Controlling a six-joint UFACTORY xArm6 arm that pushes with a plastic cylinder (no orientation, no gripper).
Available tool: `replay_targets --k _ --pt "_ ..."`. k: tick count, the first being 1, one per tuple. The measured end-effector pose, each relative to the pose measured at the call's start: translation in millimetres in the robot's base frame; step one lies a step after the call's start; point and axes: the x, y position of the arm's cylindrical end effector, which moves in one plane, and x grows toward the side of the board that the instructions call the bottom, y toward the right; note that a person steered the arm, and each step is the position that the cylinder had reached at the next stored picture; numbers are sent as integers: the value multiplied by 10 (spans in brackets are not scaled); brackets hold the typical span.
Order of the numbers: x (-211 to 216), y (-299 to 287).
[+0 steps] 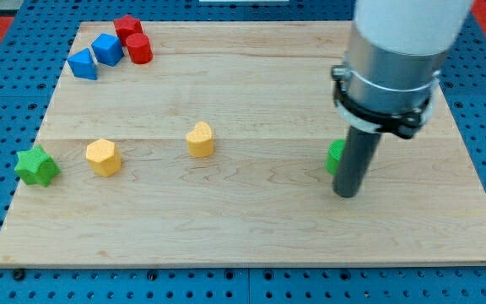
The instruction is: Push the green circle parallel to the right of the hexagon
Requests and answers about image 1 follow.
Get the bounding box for green cylinder block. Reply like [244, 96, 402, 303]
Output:
[324, 139, 345, 175]

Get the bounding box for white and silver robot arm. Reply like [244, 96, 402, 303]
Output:
[332, 0, 473, 139]

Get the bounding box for yellow hexagon block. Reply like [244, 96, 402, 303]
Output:
[86, 138, 122, 176]

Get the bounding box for wooden board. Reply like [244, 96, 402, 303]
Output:
[0, 21, 486, 269]

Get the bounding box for yellow heart block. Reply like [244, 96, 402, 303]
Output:
[186, 122, 214, 158]

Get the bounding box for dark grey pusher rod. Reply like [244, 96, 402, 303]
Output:
[332, 127, 381, 198]

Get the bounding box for red cylinder block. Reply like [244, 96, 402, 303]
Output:
[126, 33, 154, 64]

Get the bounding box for blue cube block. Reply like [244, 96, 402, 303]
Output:
[91, 33, 124, 67]

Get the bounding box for red star block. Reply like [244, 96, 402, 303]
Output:
[113, 14, 143, 46]

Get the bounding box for blue triangle block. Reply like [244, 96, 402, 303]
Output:
[67, 48, 97, 80]

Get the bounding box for green star block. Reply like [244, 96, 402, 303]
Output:
[14, 145, 61, 187]

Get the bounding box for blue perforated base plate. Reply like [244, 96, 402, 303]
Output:
[0, 0, 486, 303]

